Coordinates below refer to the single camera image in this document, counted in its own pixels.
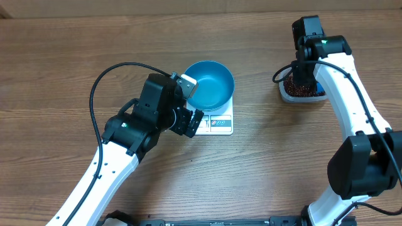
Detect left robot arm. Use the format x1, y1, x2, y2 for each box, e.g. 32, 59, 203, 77
49, 73, 204, 225

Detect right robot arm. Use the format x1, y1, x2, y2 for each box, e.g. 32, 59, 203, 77
292, 16, 401, 225

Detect red beans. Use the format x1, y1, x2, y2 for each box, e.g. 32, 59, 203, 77
283, 75, 319, 97

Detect blue plastic measuring scoop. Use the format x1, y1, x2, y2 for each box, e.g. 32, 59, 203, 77
316, 83, 325, 96

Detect white digital kitchen scale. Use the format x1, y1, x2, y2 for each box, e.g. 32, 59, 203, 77
186, 95, 234, 136

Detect blue metal bowl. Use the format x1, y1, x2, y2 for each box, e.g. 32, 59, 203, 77
184, 60, 235, 111

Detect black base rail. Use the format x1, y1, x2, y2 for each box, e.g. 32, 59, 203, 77
97, 210, 357, 226

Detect clear plastic container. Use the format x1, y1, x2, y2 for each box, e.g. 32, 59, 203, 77
279, 74, 327, 104

